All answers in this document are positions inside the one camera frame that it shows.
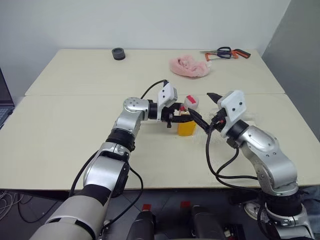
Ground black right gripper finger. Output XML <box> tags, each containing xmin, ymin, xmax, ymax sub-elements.
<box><xmin>206</xmin><ymin>92</ymin><xmax>222</xmax><ymax>105</ymax></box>
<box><xmin>187</xmin><ymin>107</ymin><xmax>212</xmax><ymax>135</ymax></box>

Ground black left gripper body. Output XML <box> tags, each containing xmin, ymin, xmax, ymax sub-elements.
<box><xmin>161</xmin><ymin>102</ymin><xmax>176</xmax><ymax>128</ymax></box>

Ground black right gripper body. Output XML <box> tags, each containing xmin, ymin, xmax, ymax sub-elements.
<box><xmin>210</xmin><ymin>109</ymin><xmax>229</xmax><ymax>133</ymax></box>

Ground orange juice bottle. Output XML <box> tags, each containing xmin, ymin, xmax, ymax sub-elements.
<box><xmin>176</xmin><ymin>106</ymin><xmax>198</xmax><ymax>137</ymax></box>

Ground white cap with red tape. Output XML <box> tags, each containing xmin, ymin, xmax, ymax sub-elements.
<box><xmin>183</xmin><ymin>94</ymin><xmax>201</xmax><ymax>110</ymax></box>

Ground pink fluffy cloth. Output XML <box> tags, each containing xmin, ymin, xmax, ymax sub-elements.
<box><xmin>169</xmin><ymin>55</ymin><xmax>212</xmax><ymax>80</ymax></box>

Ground white round floor object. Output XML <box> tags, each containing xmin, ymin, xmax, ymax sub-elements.
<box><xmin>243</xmin><ymin>201</ymin><xmax>266</xmax><ymax>221</ymax></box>

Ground dark rounded shape red tag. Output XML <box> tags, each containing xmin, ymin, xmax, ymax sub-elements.
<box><xmin>179</xmin><ymin>201</ymin><xmax>223</xmax><ymax>240</ymax></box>
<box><xmin>131</xmin><ymin>203</ymin><xmax>157</xmax><ymax>240</ymax></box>

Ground blue jeans of bystander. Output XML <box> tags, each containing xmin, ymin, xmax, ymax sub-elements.
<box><xmin>299</xmin><ymin>186</ymin><xmax>320</xmax><ymax>216</ymax></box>

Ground dark laptop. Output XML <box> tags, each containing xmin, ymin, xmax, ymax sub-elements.
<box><xmin>0</xmin><ymin>67</ymin><xmax>16</xmax><ymax>128</ymax></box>

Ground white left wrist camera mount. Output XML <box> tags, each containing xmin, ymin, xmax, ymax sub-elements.
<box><xmin>156</xmin><ymin>82</ymin><xmax>178</xmax><ymax>121</ymax></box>

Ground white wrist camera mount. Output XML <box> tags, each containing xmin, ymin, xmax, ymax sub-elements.
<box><xmin>217</xmin><ymin>90</ymin><xmax>248</xmax><ymax>138</ymax></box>
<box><xmin>156</xmin><ymin>82</ymin><xmax>178</xmax><ymax>121</ymax></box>

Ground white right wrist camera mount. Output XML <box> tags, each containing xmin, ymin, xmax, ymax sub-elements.
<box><xmin>217</xmin><ymin>90</ymin><xmax>248</xmax><ymax>138</ymax></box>

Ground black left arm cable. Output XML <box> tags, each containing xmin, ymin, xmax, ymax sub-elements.
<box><xmin>68</xmin><ymin>79</ymin><xmax>170</xmax><ymax>228</ymax></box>

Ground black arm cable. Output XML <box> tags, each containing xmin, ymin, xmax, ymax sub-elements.
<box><xmin>68</xmin><ymin>79</ymin><xmax>170</xmax><ymax>228</ymax></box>
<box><xmin>205</xmin><ymin>119</ymin><xmax>266</xmax><ymax>192</ymax></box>

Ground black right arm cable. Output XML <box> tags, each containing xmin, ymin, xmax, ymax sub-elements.
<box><xmin>205</xmin><ymin>119</ymin><xmax>266</xmax><ymax>192</ymax></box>

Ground dark blue handled scissors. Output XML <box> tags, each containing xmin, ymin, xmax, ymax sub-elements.
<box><xmin>199</xmin><ymin>46</ymin><xmax>232</xmax><ymax>59</ymax></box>

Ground black bracket with white knob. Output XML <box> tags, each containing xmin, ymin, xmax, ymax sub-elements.
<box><xmin>223</xmin><ymin>224</ymin><xmax>245</xmax><ymax>240</ymax></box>

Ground black floor cable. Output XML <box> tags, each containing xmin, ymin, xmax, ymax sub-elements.
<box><xmin>17</xmin><ymin>192</ymin><xmax>61</xmax><ymax>223</ymax></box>

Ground white floor cables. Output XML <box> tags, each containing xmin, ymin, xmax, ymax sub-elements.
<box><xmin>0</xmin><ymin>189</ymin><xmax>20</xmax><ymax>213</ymax></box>

